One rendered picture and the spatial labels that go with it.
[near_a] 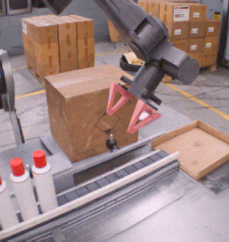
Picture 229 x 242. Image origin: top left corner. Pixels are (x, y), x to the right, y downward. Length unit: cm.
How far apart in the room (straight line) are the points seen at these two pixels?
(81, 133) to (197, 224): 50
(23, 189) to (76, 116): 35
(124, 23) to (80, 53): 349
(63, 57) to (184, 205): 330
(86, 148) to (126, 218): 32
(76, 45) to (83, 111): 311
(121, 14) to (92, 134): 56
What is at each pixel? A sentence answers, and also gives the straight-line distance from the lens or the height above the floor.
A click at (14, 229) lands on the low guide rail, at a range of 78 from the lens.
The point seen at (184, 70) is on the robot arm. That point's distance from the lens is 57.
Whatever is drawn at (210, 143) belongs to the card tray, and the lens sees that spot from 124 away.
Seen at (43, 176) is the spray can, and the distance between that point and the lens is 73.
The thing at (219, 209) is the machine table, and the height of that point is 83.
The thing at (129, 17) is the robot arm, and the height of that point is 141.
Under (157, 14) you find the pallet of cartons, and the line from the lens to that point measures 413.
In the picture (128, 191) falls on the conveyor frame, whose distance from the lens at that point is 90.
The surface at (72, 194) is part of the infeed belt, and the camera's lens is 88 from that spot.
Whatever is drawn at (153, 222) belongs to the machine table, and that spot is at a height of 83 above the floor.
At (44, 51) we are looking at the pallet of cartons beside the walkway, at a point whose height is 55.
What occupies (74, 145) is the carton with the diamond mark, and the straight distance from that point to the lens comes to 101.
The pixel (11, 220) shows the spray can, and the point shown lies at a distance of 77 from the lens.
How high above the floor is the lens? 149
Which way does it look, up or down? 29 degrees down
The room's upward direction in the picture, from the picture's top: straight up
